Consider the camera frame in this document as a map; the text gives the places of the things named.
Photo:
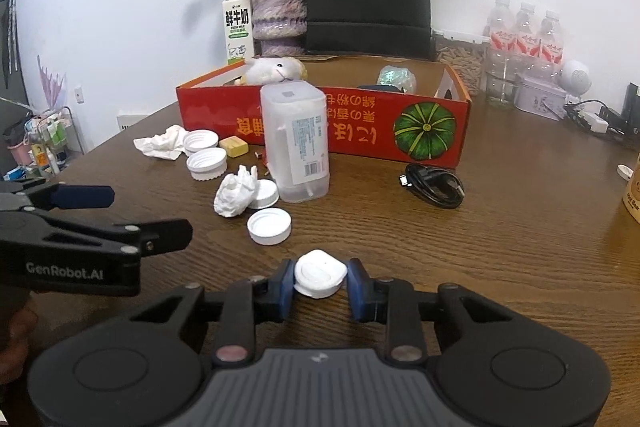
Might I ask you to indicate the white and yellow plush toy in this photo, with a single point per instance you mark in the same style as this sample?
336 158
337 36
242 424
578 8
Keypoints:
272 69

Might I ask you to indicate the wooden desktop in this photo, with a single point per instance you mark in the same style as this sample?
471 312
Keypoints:
500 232

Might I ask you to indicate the white round cap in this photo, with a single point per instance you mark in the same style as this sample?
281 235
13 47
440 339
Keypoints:
206 163
200 141
265 194
269 227

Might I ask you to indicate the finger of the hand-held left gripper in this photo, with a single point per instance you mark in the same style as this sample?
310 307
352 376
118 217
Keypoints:
165 237
82 197

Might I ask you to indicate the person's left hand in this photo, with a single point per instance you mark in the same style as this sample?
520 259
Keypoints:
15 337

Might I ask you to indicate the small white cap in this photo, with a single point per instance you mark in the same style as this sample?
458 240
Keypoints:
624 172

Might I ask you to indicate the white rounded square lid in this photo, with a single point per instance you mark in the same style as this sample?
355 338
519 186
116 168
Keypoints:
320 274

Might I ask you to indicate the white wall socket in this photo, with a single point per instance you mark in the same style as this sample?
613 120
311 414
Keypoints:
79 94

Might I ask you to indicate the iridescent glitter bag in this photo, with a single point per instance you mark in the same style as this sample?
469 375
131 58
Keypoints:
395 77

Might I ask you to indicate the purple textured vase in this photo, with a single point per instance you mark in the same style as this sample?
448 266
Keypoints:
277 12

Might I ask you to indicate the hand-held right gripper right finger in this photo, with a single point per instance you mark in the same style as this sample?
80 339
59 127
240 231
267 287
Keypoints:
357 289

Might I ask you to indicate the yellow rectangular block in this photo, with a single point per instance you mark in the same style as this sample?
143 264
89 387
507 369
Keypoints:
233 147

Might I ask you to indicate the clear water bottle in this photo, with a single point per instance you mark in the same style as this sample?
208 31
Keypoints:
500 27
526 32
551 39

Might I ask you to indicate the black upright device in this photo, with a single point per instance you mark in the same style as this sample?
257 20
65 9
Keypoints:
632 112

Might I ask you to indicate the white charger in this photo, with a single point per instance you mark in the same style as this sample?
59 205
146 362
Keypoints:
592 122

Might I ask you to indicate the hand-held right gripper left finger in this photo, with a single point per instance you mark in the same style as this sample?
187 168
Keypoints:
285 289

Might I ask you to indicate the white round device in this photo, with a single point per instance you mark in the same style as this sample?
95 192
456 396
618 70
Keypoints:
575 77

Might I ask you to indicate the clear jar of pellets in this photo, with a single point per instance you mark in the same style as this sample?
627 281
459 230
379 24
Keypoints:
462 62

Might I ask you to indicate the purple wall sticker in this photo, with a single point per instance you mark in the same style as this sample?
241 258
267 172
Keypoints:
52 82

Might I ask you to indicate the metal storage rack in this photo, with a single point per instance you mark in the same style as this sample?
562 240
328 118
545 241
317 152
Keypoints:
45 142

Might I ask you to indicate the green and white milk carton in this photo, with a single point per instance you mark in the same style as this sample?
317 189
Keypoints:
237 27

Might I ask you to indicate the white tissue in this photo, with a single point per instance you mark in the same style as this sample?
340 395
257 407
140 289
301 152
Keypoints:
162 142

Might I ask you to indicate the clear glass cup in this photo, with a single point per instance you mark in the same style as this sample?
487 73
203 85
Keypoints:
502 89

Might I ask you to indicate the clear plastic container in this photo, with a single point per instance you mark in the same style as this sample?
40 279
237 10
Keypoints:
295 142

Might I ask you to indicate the pale tin box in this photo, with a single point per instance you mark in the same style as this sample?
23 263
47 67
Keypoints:
540 99

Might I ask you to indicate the red cardboard box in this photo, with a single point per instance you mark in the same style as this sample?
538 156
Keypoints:
360 127

